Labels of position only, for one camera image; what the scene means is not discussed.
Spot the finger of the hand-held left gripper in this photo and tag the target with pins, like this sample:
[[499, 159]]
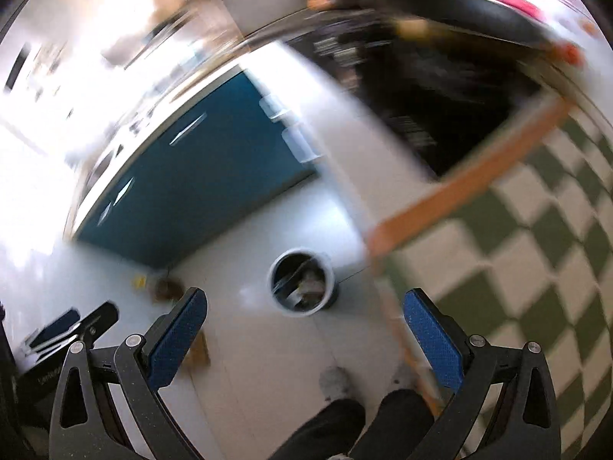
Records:
[[57, 323], [100, 318]]

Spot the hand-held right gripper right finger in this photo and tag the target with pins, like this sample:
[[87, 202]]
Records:
[[433, 340]]

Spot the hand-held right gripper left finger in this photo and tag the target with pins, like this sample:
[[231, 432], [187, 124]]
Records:
[[177, 340]]

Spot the white round trash bin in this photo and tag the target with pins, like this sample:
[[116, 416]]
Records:
[[301, 311]]

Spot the person's right grey slipper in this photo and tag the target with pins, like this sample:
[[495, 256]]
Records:
[[404, 374]]

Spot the person's grey slipper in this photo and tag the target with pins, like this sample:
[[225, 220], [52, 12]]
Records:
[[335, 381], [404, 374]]

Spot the yellow capped oil bottle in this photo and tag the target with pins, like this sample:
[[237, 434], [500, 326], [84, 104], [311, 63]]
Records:
[[165, 290]]

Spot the person's right leg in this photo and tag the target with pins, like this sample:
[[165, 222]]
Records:
[[397, 419]]

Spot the person's leg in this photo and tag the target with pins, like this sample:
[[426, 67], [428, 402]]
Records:
[[330, 429], [397, 419]]

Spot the person's left grey slipper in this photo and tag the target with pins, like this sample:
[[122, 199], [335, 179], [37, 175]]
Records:
[[335, 381]]

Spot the green white checkered tablecloth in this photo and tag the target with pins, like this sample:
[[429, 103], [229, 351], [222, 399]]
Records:
[[527, 258]]

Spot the person's left leg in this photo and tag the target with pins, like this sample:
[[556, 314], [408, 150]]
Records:
[[330, 429]]

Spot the blue base cabinet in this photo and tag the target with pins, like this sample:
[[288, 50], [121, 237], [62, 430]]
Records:
[[201, 177]]

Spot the black gas stove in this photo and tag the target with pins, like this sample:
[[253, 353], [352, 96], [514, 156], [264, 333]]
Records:
[[431, 105]]

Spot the black frying pan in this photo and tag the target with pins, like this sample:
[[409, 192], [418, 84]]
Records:
[[455, 14]]

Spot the orange fruit wall sticker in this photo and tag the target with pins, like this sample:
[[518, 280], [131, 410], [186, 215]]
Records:
[[570, 52]]

